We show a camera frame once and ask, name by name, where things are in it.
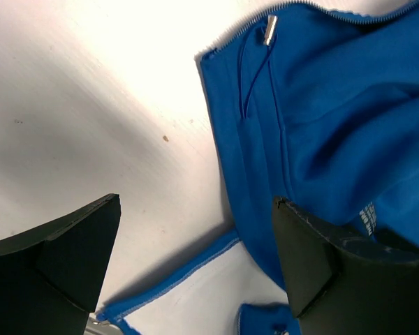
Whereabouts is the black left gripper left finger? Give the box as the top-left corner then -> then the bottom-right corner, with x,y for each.
0,194 -> 121,334

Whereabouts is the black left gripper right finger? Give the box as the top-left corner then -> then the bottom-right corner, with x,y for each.
272,197 -> 419,334

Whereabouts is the blue zip-up jacket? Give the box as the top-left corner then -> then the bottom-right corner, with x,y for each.
97,1 -> 419,334

